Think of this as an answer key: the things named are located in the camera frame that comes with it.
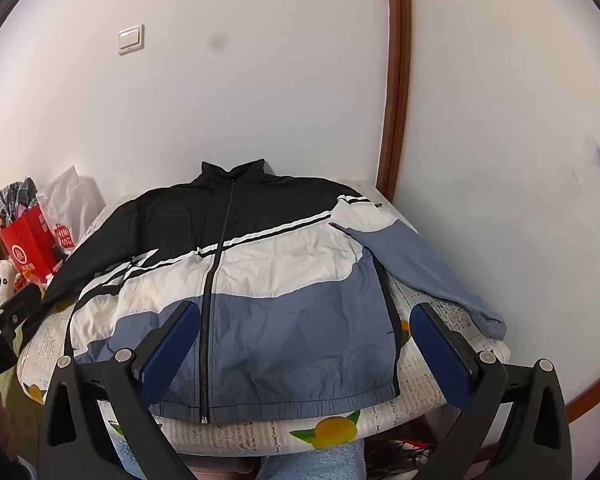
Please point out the white wall light switch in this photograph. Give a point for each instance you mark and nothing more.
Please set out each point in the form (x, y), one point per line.
(131, 38)

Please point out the dark plaid cloth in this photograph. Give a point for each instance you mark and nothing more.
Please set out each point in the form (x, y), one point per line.
(17, 197)

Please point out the brown wooden door frame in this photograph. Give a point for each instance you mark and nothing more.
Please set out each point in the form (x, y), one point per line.
(397, 85)

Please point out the black white blue zip jacket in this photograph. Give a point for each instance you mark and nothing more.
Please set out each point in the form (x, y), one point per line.
(285, 310)

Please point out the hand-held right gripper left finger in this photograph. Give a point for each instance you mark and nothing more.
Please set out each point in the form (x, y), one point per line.
(167, 355)

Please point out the light blue towel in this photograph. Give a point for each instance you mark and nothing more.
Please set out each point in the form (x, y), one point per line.
(310, 462)

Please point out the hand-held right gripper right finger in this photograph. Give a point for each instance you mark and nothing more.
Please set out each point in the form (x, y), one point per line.
(442, 355)

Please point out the fruit print lace tablecloth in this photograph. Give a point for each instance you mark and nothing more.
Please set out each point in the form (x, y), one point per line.
(260, 435)

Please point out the brown wooden baseboard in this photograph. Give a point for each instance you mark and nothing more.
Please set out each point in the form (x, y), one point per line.
(592, 392)

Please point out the white plastic shopping bag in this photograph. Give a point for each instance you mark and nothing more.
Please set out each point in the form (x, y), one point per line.
(75, 205)

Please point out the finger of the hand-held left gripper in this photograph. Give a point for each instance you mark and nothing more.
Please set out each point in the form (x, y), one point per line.
(25, 302)

